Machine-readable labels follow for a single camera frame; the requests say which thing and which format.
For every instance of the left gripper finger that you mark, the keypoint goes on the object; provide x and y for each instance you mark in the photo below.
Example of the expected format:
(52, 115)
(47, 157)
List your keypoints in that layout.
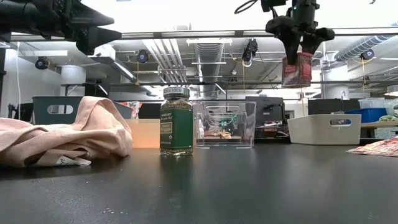
(93, 39)
(90, 18)

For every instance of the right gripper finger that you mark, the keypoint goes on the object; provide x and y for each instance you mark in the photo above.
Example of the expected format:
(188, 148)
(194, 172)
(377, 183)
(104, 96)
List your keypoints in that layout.
(290, 46)
(311, 43)

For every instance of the red-lidded patterned paprika tin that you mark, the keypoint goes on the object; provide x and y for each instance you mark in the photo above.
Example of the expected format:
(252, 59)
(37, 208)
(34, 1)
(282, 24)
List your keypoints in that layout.
(298, 73)

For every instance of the clear plastic bin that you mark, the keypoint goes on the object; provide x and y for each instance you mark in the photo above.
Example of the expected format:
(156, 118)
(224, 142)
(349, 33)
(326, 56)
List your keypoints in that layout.
(248, 124)

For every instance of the pink cloth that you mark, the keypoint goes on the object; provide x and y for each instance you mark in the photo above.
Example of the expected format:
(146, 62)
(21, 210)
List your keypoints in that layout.
(62, 137)

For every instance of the green-label glass spice jar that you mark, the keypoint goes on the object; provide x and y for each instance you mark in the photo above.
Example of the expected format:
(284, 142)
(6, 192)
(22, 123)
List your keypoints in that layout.
(176, 127)

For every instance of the orange foil spice packet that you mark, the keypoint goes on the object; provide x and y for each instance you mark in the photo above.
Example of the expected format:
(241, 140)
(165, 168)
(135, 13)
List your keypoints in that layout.
(379, 147)

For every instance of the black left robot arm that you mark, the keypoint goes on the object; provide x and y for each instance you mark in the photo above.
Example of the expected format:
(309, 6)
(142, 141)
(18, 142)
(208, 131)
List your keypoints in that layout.
(15, 18)

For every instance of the white ceiling ventilation unit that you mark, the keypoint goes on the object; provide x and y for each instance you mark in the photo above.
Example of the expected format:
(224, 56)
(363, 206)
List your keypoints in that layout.
(105, 51)

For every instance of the black hanging ceiling device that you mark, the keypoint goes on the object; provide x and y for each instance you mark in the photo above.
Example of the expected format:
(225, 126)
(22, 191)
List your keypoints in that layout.
(250, 49)

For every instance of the black round ceiling device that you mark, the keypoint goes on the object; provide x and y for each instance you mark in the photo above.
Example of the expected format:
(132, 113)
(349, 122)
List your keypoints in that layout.
(42, 63)
(142, 56)
(367, 54)

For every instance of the white concrete column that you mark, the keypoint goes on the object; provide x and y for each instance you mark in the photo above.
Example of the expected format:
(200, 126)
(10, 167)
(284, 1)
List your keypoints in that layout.
(73, 81)
(335, 84)

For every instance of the floral fabric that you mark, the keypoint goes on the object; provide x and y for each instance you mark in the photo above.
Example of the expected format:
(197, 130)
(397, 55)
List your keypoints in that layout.
(135, 107)

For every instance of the clear storage tub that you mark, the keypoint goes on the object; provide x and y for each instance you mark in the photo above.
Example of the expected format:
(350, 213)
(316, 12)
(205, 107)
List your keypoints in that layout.
(371, 102)

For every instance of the white plastic bin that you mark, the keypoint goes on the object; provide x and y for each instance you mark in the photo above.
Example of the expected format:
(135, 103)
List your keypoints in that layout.
(311, 130)

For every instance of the dark teal plastic bin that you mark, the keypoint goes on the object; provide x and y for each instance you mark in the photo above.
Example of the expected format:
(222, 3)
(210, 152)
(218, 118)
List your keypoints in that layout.
(42, 109)

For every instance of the blue plastic storage bin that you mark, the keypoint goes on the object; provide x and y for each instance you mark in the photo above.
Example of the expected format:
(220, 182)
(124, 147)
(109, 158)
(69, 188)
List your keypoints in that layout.
(370, 115)

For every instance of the black equipment stand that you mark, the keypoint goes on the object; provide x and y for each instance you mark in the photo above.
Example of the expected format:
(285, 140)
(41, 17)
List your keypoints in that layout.
(26, 112)

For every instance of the wooden work table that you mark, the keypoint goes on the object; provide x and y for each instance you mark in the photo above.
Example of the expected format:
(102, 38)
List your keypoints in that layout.
(379, 124)

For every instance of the orange plastic bin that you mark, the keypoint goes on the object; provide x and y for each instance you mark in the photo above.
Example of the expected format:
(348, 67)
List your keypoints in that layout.
(143, 133)

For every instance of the green cloth bundle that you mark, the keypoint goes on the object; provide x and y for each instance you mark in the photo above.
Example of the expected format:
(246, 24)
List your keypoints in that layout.
(390, 118)

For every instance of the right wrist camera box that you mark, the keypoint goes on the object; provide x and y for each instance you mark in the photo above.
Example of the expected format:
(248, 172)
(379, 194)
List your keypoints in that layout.
(273, 4)

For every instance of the long silver ventilation duct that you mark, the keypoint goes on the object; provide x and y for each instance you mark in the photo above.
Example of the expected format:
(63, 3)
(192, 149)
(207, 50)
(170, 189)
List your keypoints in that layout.
(360, 46)

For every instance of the black vertical post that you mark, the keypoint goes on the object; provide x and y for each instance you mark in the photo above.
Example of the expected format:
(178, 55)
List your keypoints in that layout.
(2, 77)

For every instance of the horizontal overhead frame bar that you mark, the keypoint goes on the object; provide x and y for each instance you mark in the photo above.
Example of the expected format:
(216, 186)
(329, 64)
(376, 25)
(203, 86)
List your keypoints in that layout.
(202, 33)

